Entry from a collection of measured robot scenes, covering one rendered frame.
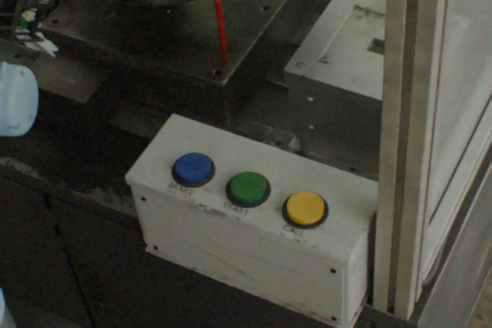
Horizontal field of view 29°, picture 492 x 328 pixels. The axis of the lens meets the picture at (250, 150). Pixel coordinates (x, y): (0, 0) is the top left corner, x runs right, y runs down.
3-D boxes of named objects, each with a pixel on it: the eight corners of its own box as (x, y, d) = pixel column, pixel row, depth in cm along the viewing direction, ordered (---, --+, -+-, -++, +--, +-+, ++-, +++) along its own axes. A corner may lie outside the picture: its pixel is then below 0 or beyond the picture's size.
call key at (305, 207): (330, 209, 105) (330, 197, 104) (314, 236, 103) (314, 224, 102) (297, 197, 107) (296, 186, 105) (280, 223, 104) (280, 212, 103)
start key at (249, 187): (273, 188, 108) (271, 177, 106) (256, 214, 106) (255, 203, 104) (241, 177, 109) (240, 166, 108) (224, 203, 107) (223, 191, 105)
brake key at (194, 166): (218, 169, 110) (217, 157, 109) (201, 193, 108) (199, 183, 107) (188, 158, 112) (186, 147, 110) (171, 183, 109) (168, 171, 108)
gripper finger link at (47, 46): (64, 80, 124) (28, 43, 116) (36, 61, 127) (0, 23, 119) (79, 62, 125) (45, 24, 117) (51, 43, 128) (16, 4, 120)
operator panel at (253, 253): (385, 263, 117) (390, 185, 106) (349, 335, 111) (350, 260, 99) (187, 190, 127) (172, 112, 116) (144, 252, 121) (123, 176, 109)
